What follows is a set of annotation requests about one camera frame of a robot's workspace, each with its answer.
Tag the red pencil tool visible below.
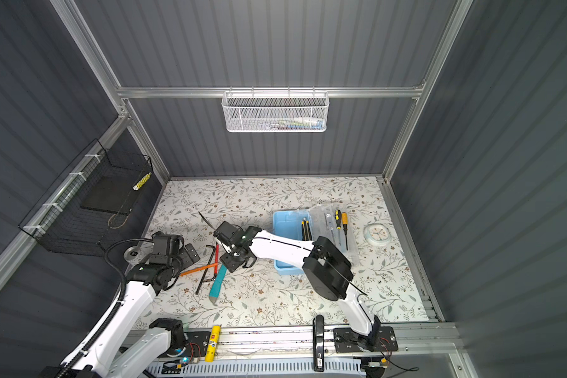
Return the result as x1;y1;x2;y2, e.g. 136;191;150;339
213;243;220;279

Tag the black thin rod tool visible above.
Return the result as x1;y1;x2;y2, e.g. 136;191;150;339
195;245;215;295

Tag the teal utility knife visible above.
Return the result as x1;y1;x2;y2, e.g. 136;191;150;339
209;264;228;305

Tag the clear handle screwdriver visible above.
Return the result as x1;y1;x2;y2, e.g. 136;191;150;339
324;213;335;242

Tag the blue plastic tool box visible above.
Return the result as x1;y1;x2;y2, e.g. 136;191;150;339
271;204;360;277

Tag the orange handle screwdriver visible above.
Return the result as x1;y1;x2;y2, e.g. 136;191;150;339
342;212;348;250

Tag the orange pen tool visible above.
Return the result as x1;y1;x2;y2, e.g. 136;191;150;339
180;263;218;277

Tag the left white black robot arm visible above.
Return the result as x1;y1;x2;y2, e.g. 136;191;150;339
39;232;193;377

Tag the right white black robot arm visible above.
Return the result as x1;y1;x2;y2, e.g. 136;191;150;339
214;222;381;351

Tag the yellow marker on rail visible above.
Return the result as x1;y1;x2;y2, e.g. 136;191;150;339
205;325;221;362

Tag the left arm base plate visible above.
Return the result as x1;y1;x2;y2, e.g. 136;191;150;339
158;331;210;358

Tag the black wire side basket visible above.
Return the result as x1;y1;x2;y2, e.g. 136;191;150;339
19;143;153;256

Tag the black remote on rail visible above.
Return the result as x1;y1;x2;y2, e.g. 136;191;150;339
313;314;324;373

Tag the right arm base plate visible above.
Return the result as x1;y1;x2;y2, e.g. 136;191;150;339
333;326;398;353

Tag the white wire wall basket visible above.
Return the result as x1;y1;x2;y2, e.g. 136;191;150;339
221;94;330;133

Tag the white perforated cable tray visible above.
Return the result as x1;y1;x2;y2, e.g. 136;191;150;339
133;358;367;377

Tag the aluminium front rail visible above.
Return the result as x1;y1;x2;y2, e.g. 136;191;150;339
79;324;459;361

